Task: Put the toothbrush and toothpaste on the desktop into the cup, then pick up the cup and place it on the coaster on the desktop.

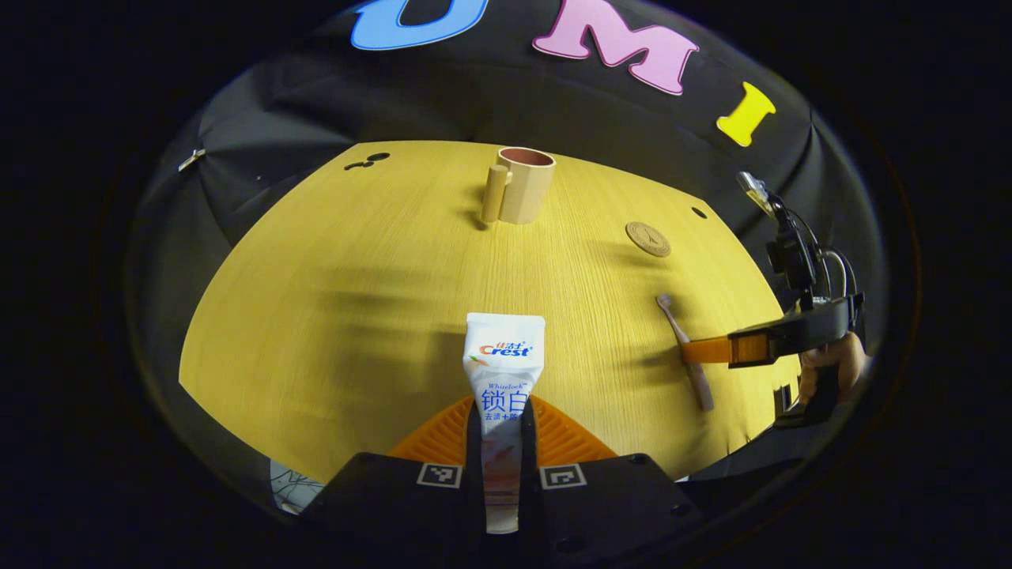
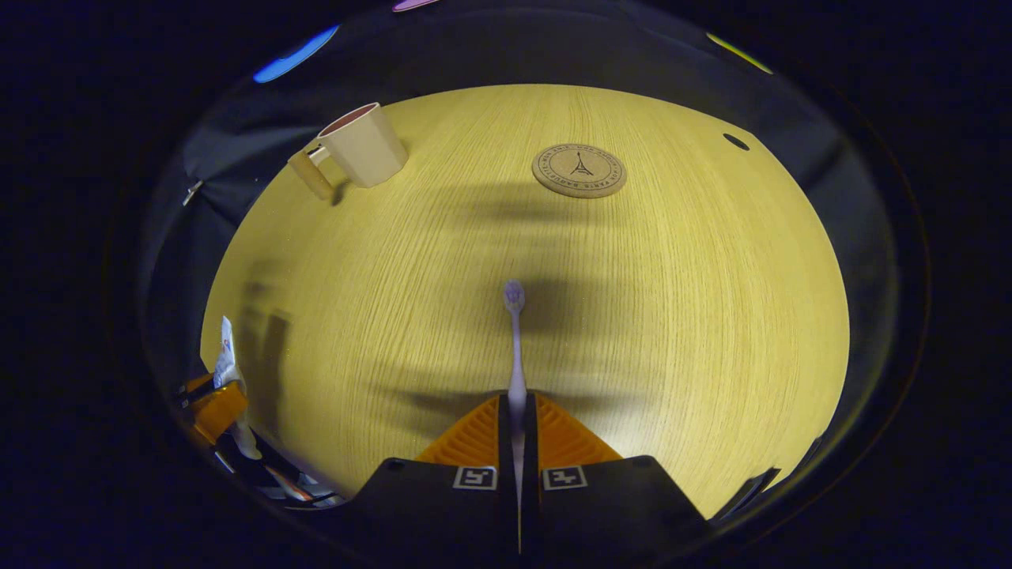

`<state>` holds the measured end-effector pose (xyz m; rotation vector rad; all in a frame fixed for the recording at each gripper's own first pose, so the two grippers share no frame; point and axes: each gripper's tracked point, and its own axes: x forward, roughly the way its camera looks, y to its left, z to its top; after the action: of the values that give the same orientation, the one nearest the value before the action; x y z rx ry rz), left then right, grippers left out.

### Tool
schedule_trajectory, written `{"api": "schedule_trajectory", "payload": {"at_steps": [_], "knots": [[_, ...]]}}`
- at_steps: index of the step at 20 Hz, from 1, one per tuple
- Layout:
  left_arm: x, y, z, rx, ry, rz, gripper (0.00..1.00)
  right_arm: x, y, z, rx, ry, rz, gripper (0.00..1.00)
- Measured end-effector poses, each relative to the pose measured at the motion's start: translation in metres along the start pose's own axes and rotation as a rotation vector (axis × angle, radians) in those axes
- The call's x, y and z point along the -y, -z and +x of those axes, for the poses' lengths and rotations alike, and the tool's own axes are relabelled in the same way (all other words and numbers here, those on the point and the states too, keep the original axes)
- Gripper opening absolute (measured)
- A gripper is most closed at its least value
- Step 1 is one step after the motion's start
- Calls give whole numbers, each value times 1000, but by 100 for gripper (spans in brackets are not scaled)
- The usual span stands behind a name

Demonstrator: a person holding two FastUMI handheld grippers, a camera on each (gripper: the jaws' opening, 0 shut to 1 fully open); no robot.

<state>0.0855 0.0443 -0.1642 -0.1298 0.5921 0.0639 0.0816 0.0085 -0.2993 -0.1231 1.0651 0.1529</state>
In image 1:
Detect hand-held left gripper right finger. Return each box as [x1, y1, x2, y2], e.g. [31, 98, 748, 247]
[518, 398, 702, 569]

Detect pink toothbrush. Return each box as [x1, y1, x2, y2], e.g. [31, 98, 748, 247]
[656, 294, 715, 413]

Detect round brown coaster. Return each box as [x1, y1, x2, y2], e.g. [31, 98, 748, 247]
[625, 221, 672, 258]

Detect white cable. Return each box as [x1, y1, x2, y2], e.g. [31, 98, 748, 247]
[821, 249, 859, 301]

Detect beige cup with handle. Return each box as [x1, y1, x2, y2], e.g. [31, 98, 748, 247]
[480, 147, 557, 226]

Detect yellow wooden desktop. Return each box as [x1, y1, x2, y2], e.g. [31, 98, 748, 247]
[179, 141, 799, 483]

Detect black backdrop cloth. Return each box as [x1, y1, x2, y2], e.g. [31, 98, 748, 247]
[130, 0, 886, 491]

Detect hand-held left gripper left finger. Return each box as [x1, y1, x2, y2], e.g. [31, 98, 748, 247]
[300, 398, 486, 569]

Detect black cable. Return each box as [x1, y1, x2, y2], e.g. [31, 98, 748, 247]
[787, 207, 835, 300]

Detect white toothpaste tube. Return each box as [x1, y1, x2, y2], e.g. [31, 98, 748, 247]
[463, 312, 546, 535]

